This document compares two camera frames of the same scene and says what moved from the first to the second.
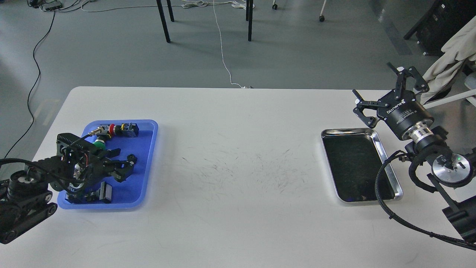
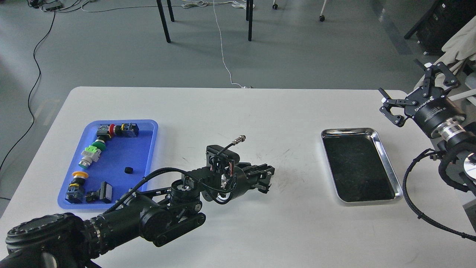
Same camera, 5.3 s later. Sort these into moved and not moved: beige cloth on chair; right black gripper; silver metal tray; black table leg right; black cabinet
Moved: right black gripper
Not moved: silver metal tray; beige cloth on chair; black cabinet; black table leg right
